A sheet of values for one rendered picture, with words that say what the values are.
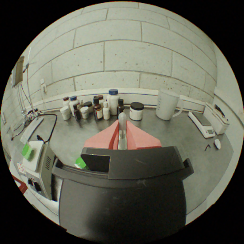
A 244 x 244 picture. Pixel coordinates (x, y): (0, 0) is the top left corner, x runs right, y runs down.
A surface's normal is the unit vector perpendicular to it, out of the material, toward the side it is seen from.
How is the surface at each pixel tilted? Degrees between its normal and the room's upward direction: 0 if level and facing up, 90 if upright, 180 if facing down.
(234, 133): 90
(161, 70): 90
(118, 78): 90
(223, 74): 90
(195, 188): 0
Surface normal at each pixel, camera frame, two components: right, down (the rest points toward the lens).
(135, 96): 0.01, 0.61
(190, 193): 0.01, -0.79
